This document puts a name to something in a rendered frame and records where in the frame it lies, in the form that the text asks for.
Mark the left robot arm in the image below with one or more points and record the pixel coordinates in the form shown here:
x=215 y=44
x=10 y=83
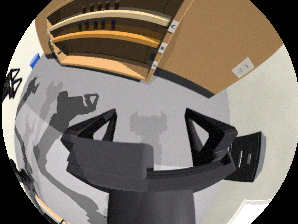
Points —
x=20 y=176

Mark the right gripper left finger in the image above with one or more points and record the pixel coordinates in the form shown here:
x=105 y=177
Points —
x=88 y=127

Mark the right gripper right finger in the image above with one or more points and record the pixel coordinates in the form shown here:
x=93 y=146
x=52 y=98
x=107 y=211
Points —
x=221 y=135

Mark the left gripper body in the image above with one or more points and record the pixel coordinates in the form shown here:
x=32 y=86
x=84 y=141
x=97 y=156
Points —
x=9 y=93

